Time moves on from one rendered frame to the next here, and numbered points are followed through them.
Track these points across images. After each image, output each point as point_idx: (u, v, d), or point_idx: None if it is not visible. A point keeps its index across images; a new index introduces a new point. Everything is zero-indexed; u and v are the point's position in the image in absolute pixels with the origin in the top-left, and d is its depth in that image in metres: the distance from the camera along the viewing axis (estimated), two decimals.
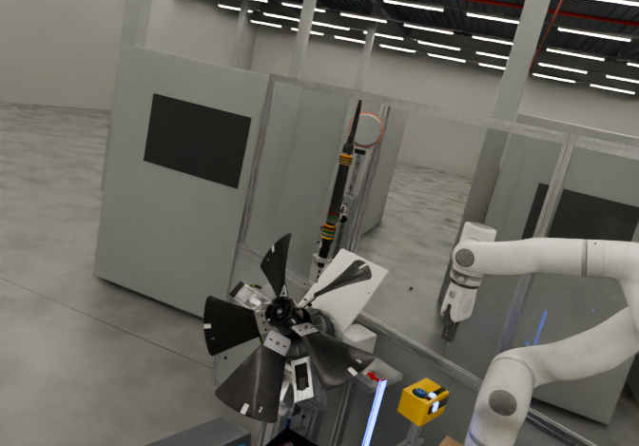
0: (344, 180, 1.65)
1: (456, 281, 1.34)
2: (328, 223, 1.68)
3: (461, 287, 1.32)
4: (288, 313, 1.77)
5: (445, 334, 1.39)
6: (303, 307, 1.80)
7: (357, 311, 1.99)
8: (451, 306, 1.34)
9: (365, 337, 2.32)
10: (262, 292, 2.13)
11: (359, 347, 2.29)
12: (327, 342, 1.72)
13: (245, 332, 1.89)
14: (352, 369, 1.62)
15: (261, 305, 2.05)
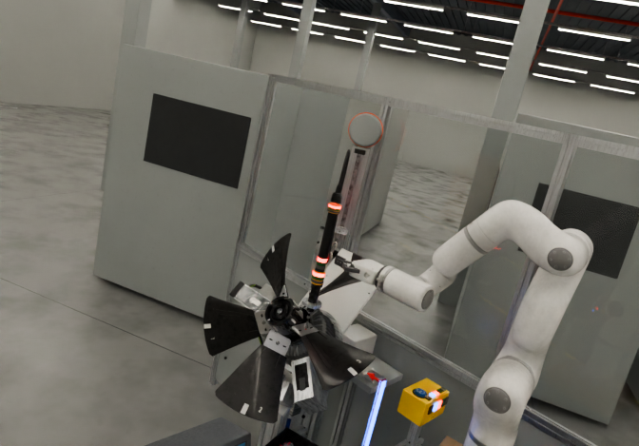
0: (333, 228, 1.68)
1: (378, 277, 1.52)
2: (318, 269, 1.71)
3: (373, 282, 1.52)
4: (288, 313, 1.77)
5: (338, 261, 1.60)
6: (303, 307, 1.80)
7: (357, 311, 1.99)
8: (359, 272, 1.55)
9: (365, 337, 2.32)
10: (262, 292, 2.13)
11: (359, 347, 2.29)
12: (327, 342, 1.72)
13: (245, 332, 1.89)
14: (352, 369, 1.62)
15: (261, 305, 2.05)
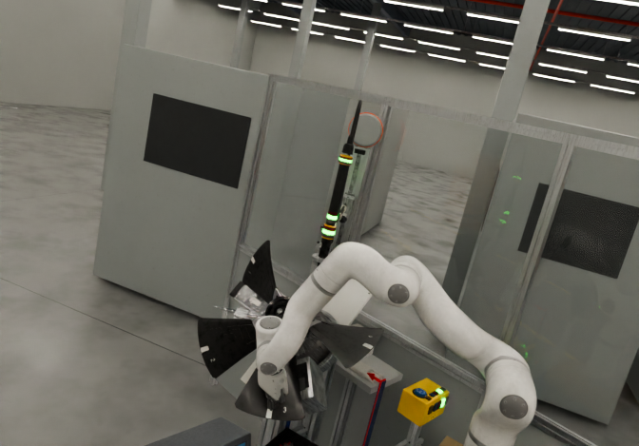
0: (344, 181, 1.65)
1: (276, 371, 1.52)
2: (328, 223, 1.68)
3: (283, 371, 1.53)
4: (281, 319, 1.77)
5: (275, 405, 1.60)
6: None
7: (357, 311, 1.99)
8: (281, 388, 1.55)
9: None
10: None
11: None
12: None
13: (264, 293, 1.97)
14: (270, 411, 1.62)
15: (261, 305, 2.05)
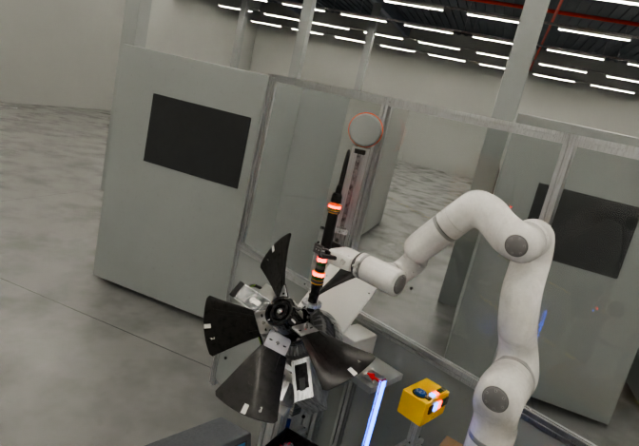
0: (333, 228, 1.68)
1: (355, 263, 1.58)
2: (318, 269, 1.71)
3: (349, 269, 1.59)
4: (279, 320, 1.77)
5: (316, 248, 1.67)
6: (292, 331, 1.75)
7: (357, 311, 1.99)
8: (337, 260, 1.62)
9: (365, 337, 2.32)
10: (262, 292, 2.13)
11: (359, 347, 2.29)
12: (269, 370, 1.73)
13: (275, 285, 1.97)
14: (246, 407, 1.66)
15: (261, 305, 2.05)
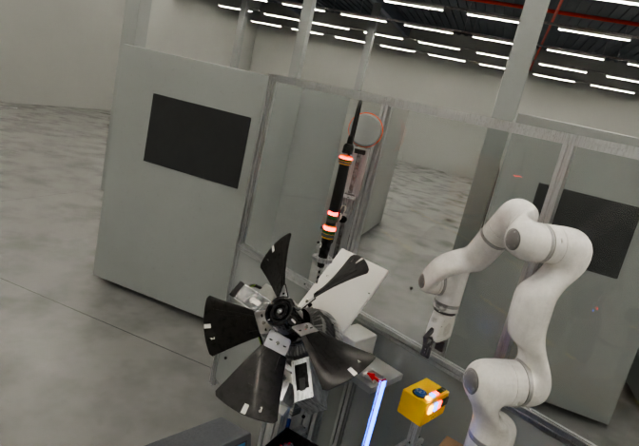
0: (344, 181, 1.65)
1: (438, 309, 1.66)
2: (328, 223, 1.68)
3: (441, 315, 1.64)
4: (279, 320, 1.77)
5: (423, 351, 1.67)
6: (292, 331, 1.75)
7: (357, 311, 1.99)
8: (434, 328, 1.66)
9: (365, 337, 2.32)
10: (262, 292, 2.13)
11: (359, 347, 2.29)
12: (269, 370, 1.73)
13: (275, 285, 1.97)
14: (246, 407, 1.66)
15: (261, 305, 2.05)
